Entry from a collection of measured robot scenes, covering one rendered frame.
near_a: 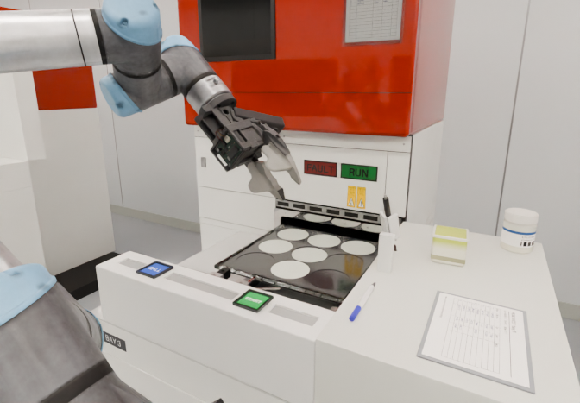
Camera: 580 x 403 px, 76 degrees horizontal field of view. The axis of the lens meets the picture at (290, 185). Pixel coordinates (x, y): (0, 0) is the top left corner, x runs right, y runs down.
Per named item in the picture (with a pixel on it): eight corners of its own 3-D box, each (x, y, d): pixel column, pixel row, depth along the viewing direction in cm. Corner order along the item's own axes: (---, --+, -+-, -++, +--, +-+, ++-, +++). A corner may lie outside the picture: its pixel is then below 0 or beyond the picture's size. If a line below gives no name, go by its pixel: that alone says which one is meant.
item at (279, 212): (276, 231, 136) (276, 206, 134) (399, 256, 116) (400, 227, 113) (274, 233, 135) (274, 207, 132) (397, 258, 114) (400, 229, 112)
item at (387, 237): (381, 260, 86) (385, 204, 83) (399, 263, 85) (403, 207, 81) (374, 270, 81) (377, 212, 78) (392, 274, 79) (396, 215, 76)
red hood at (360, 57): (283, 114, 203) (283, -7, 188) (444, 119, 165) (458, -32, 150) (183, 125, 139) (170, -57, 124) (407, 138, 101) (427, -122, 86)
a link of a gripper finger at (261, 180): (258, 214, 68) (233, 170, 68) (278, 203, 73) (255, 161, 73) (268, 209, 66) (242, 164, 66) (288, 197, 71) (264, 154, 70)
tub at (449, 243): (431, 249, 92) (434, 223, 90) (465, 255, 89) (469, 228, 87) (429, 261, 85) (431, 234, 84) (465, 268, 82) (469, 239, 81)
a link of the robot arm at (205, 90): (211, 99, 76) (227, 70, 70) (223, 116, 75) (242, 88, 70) (181, 106, 70) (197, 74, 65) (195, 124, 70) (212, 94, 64)
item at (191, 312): (135, 300, 96) (129, 250, 93) (335, 377, 71) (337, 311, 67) (102, 319, 88) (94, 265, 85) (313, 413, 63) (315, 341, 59)
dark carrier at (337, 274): (285, 226, 128) (285, 224, 128) (385, 245, 112) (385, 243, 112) (221, 266, 99) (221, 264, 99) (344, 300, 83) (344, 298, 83)
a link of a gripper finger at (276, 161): (284, 193, 63) (246, 160, 65) (304, 182, 67) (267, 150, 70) (291, 180, 61) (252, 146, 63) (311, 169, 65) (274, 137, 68)
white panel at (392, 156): (204, 220, 156) (198, 123, 146) (403, 262, 118) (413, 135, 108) (198, 223, 153) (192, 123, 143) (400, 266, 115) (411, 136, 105)
